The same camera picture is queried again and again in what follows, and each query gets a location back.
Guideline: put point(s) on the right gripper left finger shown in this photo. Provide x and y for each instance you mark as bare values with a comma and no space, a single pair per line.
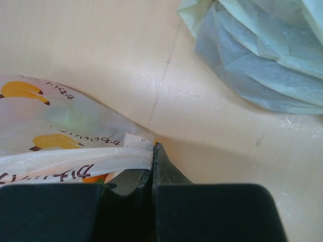
116,211

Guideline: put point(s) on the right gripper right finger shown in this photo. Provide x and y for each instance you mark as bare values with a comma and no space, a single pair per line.
185,211

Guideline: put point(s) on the white banana-print plastic bag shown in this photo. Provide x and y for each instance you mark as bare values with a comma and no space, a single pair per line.
53,134

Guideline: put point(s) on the green tied plastic bag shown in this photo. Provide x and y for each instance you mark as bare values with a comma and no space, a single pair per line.
268,52

